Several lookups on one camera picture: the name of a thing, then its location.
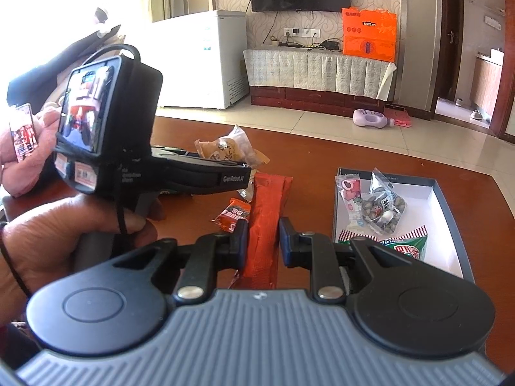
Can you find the dark wooden tv cabinet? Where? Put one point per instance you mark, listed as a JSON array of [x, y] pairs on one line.
[[318, 98]]

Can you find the white chest freezer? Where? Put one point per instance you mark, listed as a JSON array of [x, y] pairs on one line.
[[193, 60]]

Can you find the orange gift box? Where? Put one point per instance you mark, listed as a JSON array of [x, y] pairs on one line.
[[369, 36]]

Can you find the small green checkered snack bag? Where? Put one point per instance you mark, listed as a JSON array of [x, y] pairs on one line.
[[406, 249]]

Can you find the blue-grey cardboard box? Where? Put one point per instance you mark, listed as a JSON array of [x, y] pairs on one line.
[[438, 225]]

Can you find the white wall rack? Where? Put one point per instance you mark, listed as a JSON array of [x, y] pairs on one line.
[[493, 21]]

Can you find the brown pastry packet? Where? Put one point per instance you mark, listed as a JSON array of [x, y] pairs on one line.
[[237, 146]]

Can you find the long red snack packet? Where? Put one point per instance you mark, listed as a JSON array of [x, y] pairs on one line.
[[263, 217]]

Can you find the purple plastic bottle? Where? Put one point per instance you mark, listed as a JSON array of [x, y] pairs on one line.
[[370, 118]]

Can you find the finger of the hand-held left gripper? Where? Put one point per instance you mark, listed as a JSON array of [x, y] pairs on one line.
[[201, 157]]

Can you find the pale patterned cabinet cloth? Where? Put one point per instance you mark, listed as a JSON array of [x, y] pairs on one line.
[[314, 70]]

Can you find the tan printed snack packet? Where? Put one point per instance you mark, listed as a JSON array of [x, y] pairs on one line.
[[205, 148]]

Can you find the wooden washroom cabinet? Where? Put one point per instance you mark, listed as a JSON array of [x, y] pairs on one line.
[[485, 84]]

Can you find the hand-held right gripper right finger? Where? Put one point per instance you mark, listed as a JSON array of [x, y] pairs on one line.
[[286, 242]]

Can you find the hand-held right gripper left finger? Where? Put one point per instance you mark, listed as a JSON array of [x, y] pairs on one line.
[[242, 236]]

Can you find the pink candy packet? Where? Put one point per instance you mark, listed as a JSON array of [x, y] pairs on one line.
[[350, 193]]

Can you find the clear packet of green beans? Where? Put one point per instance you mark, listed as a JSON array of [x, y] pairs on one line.
[[382, 209]]

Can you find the small black router box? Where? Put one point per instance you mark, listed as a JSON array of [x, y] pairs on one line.
[[332, 45]]

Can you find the dark cloth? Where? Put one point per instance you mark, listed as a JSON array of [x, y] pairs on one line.
[[52, 68]]

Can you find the small orange snack packet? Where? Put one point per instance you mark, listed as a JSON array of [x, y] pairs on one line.
[[231, 215]]

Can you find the white wall socket strip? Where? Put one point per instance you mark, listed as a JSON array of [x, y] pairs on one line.
[[301, 32]]

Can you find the person's left hand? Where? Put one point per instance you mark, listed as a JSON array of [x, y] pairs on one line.
[[60, 241]]

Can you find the smartphone with lit screen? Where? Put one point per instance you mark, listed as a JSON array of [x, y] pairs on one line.
[[24, 132]]

